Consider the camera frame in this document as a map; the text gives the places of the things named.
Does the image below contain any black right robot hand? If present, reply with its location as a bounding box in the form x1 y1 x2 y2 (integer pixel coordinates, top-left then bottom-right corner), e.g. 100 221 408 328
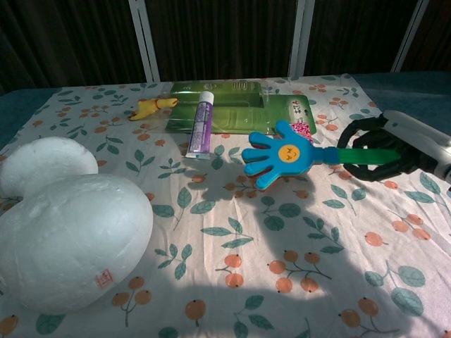
337 116 438 183

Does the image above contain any blue hand-shaped clapper toy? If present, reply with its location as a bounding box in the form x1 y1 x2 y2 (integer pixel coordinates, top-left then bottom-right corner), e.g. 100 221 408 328
241 120 403 193

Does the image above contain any pink patterned square box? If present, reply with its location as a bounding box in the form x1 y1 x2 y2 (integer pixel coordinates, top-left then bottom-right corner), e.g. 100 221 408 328
288 121 314 138

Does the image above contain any green plastic blister package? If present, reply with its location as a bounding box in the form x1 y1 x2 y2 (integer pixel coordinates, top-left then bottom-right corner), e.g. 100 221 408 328
164 80 316 136

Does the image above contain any purple white toothpaste tube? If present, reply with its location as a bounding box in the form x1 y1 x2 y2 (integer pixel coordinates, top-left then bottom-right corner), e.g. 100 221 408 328
185 91 216 159

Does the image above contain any floral printed tablecloth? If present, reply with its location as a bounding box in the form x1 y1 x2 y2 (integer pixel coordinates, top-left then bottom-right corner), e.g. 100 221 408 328
0 73 451 338

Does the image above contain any yellow rubber chicken toy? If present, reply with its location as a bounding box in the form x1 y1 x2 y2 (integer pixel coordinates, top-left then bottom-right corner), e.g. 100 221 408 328
128 97 178 122

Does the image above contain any large white foam egg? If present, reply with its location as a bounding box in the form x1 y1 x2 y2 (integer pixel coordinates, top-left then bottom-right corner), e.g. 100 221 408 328
0 137 154 315

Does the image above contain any white metal frame post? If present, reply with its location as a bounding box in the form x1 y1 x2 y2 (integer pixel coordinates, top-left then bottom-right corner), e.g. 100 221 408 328
128 0 161 84
390 0 435 74
288 0 316 79

